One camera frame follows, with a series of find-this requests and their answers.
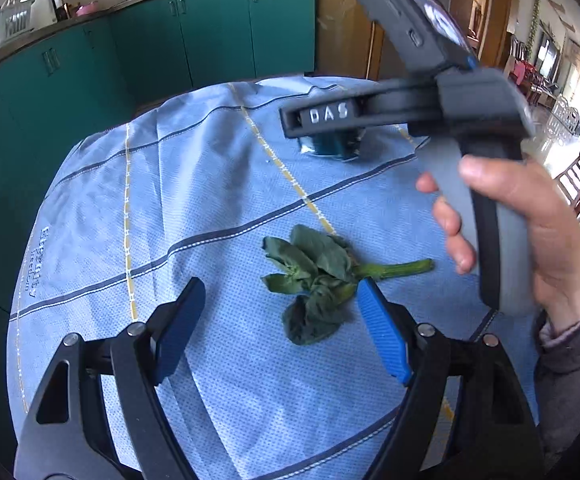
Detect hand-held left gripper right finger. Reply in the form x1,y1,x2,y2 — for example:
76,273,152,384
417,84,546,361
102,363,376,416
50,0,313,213
356,276,544,480

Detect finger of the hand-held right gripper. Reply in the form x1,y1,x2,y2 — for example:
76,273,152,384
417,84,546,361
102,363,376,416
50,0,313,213
279,79,444,140

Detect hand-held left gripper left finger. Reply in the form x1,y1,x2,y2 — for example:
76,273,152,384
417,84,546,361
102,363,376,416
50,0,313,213
14,276,207,480

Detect dark green foil wrapper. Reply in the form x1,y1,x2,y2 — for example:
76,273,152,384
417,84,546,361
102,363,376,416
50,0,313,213
297,127,368,162

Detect wilted green vegetable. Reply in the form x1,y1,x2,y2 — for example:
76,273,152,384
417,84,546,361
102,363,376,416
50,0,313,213
261,224,436,346

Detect person's right forearm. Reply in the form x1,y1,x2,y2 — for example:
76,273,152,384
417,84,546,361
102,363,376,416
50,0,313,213
534,265,580,462

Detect person's right hand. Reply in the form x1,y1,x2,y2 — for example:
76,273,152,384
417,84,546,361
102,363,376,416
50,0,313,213
416,154,580,334

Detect wooden framed glass door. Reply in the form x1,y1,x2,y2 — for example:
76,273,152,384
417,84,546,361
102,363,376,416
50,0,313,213
315,0,391,82

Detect blue checked tablecloth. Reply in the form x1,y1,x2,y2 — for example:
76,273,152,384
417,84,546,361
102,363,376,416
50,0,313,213
7,76,541,480

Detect teal base cabinets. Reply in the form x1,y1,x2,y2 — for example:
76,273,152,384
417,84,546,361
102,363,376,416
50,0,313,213
0,0,319,311

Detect white countertop appliance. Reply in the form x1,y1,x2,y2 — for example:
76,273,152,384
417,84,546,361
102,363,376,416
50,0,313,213
20,0,64,24

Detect white dish rack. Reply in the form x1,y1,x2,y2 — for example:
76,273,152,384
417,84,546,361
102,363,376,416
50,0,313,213
0,0,36,66

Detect green wall garland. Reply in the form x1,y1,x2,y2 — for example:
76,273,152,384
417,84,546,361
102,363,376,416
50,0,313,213
526,0,542,61

